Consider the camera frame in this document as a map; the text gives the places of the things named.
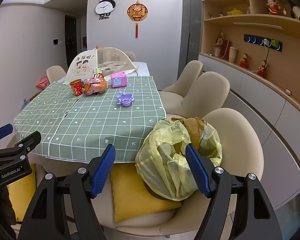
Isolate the pink cloth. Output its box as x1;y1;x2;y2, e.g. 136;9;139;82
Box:
36;75;50;89

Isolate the red santa figurine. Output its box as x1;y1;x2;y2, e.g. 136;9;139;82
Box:
266;0;282;15

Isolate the brown paper bag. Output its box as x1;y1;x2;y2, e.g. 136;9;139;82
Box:
184;117;208;145

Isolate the dark wine bottle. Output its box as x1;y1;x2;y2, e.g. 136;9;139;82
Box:
289;0;300;22

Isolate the flower vase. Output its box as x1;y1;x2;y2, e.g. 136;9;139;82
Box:
213;32;225;58

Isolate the yellow seat cushion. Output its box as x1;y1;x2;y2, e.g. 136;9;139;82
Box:
9;164;38;223
110;164;182;222

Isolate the red seated figurine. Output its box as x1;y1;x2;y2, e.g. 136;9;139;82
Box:
257;60;268;77
239;53;250;68

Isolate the purple toy stroller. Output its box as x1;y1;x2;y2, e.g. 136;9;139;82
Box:
115;93;136;108

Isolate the panda wall clock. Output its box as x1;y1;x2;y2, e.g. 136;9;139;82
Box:
94;0;115;21

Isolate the grey tall cabinet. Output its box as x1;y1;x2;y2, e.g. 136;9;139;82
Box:
182;0;203;63

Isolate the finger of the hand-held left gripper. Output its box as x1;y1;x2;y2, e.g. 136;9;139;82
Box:
14;131;42;159
0;124;14;147

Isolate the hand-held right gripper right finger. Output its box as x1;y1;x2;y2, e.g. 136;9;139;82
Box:
185;144;283;240

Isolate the black wall power strip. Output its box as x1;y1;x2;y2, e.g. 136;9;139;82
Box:
244;34;282;53

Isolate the dark door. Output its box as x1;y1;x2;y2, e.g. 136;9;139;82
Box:
64;15;78;67

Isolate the pink toy box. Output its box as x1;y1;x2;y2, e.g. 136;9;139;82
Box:
111;72;128;88

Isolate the yellow plastic bin bag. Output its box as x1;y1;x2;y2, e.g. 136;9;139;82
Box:
135;116;223;202

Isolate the white charger with cable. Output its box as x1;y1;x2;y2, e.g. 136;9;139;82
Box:
250;38;270;72

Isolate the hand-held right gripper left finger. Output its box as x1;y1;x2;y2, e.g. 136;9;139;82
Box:
17;144;116;240

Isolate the white ceramic bowl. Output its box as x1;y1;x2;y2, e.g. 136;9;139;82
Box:
101;60;120;68

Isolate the red paper cup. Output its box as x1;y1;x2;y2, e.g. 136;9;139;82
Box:
69;79;83;97

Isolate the red tasselled wall ornament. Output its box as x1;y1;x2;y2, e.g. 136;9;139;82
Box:
126;0;148;39

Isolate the green checked tablecloth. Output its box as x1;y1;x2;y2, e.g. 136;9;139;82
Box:
13;76;167;164

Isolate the yellow cup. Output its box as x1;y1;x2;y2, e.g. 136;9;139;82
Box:
228;47;238;63

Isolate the beige mesh food cover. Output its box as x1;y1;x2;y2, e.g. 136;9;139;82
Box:
64;45;140;84

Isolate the orange plastic bag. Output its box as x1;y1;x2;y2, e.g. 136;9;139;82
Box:
82;76;108;96

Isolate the wooden wall shelf cabinet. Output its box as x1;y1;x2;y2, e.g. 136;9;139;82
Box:
198;0;300;208

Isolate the red gift bag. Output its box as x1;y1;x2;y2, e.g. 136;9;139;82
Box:
221;40;232;60

